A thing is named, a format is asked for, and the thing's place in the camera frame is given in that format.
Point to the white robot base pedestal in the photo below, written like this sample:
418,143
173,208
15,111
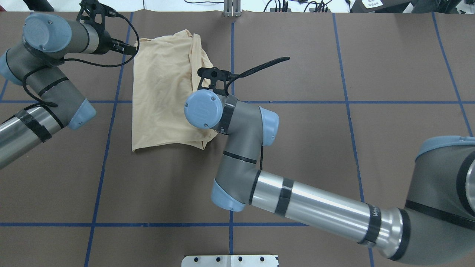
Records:
258,260

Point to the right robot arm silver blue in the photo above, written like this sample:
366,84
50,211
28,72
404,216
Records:
394,177

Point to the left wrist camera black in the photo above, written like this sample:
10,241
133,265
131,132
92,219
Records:
93,13

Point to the cream long-sleeve graphic t-shirt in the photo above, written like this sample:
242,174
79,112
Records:
164,76

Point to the aluminium frame post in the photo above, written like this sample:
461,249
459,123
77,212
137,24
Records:
232,8

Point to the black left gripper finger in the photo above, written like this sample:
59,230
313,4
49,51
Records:
123,48

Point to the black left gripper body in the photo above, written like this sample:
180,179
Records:
105,39

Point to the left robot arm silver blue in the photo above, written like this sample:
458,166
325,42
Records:
34,65

